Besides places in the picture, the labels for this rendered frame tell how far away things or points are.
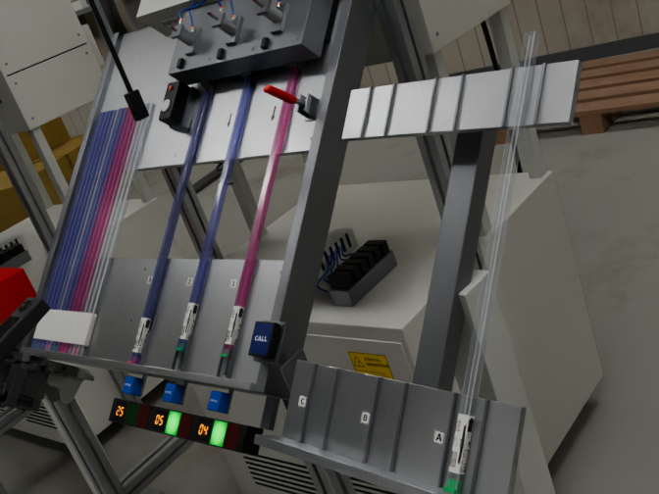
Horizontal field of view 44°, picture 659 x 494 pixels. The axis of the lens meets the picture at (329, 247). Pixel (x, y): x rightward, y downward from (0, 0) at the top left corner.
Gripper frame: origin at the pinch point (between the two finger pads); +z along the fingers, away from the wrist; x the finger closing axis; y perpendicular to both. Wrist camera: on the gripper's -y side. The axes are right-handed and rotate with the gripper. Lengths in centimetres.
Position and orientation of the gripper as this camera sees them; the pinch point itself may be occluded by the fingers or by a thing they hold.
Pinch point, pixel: (86, 372)
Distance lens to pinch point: 139.2
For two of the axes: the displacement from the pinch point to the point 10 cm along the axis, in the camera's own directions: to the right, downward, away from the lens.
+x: 7.5, 0.0, -6.7
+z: 6.3, 3.1, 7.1
